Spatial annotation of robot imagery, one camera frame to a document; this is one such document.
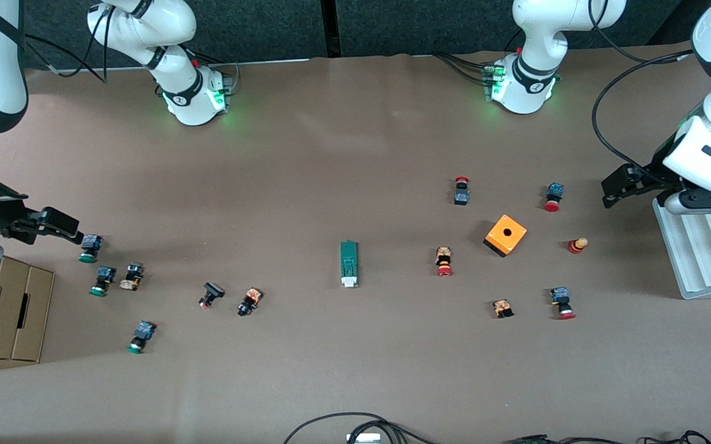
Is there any green load switch white lever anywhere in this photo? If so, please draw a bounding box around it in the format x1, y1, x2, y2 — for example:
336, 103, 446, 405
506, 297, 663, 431
339, 240, 360, 288

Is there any green pushbutton blue block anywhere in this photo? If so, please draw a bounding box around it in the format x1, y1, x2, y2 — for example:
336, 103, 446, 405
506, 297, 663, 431
78, 234, 104, 264
126, 320, 157, 355
89, 266, 117, 297

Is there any red pushbutton blue block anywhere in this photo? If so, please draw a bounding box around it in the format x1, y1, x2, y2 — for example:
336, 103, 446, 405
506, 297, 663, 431
543, 182, 565, 213
550, 286, 577, 320

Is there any black pushbutton orange block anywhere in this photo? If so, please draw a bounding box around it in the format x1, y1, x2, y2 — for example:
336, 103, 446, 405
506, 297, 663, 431
119, 261, 145, 292
237, 287, 263, 317

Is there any brown cardboard box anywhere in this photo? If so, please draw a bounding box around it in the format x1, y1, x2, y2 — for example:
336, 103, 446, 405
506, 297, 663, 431
0, 255, 55, 363

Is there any white ridged plastic tray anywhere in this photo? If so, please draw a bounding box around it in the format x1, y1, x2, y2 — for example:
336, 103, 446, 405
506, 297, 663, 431
652, 162, 711, 300

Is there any black square pushbutton red base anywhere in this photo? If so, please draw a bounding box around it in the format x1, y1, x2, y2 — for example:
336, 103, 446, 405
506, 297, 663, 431
198, 282, 226, 310

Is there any black vertical divider strip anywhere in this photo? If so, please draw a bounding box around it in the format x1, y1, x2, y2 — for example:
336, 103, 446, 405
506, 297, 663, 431
321, 0, 340, 58

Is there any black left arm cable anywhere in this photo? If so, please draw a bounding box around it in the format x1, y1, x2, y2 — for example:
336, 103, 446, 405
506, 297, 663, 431
591, 0, 698, 172

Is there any orange button enclosure box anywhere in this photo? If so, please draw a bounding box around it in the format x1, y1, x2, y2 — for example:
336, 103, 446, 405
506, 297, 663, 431
483, 214, 528, 258

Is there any black base cable bundle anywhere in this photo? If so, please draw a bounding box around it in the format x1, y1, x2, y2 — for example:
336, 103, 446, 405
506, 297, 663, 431
195, 52, 240, 84
434, 52, 495, 85

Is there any black looped cable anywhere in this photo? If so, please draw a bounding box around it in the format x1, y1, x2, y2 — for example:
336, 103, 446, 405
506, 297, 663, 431
282, 411, 439, 444

